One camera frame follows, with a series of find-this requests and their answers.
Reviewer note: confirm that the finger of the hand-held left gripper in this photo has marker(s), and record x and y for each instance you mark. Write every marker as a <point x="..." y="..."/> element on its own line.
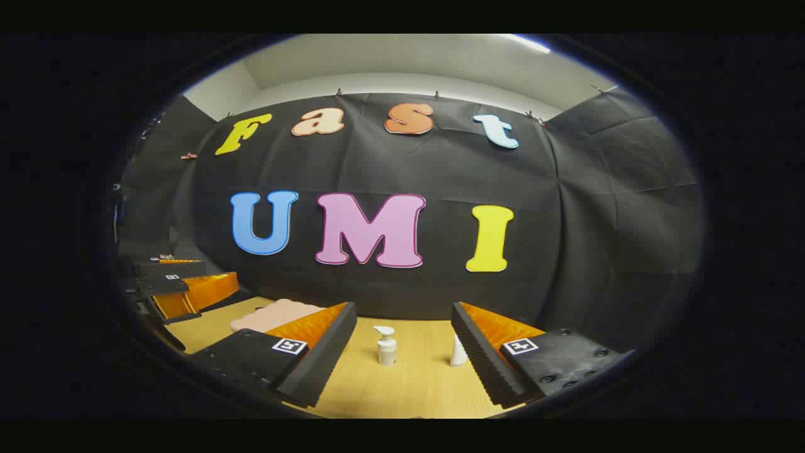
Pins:
<point x="201" y="292"/>
<point x="170" y="268"/>

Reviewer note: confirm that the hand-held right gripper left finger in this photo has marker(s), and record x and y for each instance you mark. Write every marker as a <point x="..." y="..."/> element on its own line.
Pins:
<point x="317" y="362"/>

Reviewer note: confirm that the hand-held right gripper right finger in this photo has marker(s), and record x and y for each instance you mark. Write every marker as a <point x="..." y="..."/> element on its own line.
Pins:
<point x="487" y="358"/>

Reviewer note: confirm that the white cream tube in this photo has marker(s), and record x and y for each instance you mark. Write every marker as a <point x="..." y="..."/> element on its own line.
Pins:
<point x="458" y="353"/>

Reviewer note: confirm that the pink suitcase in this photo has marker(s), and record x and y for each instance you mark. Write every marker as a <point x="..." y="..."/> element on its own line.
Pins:
<point x="270" y="314"/>

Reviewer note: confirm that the white pump bottle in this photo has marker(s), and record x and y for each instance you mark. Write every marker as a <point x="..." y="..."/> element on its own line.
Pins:
<point x="386" y="349"/>

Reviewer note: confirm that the black backdrop cloth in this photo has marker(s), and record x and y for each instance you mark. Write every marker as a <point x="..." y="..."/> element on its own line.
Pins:
<point x="390" y="170"/>

